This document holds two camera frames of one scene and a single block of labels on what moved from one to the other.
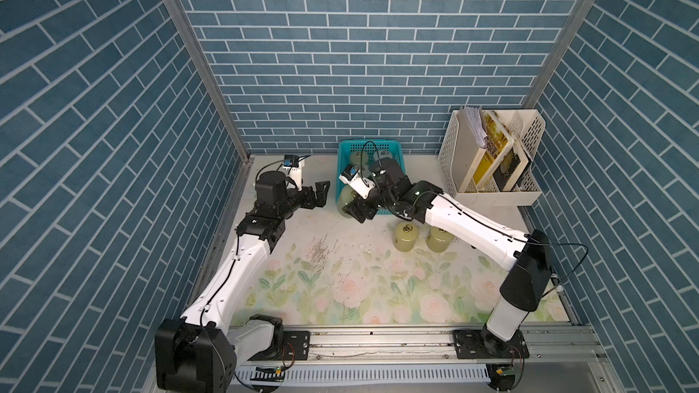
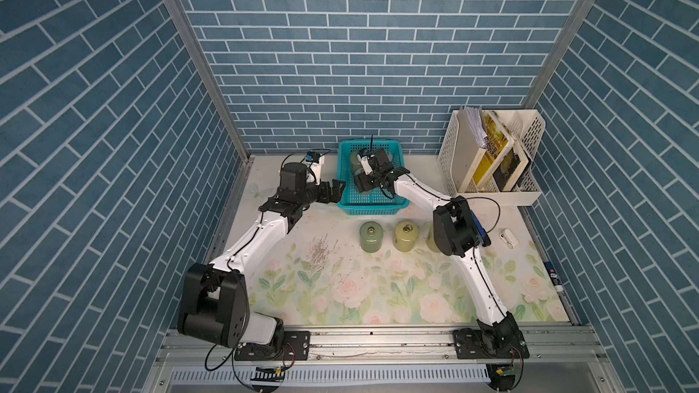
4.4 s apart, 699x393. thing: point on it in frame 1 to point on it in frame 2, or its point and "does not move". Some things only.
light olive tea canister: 438,239 does not move
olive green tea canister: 405,235 does not move
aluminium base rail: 421,359 does not move
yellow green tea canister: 345,196 to 370,236
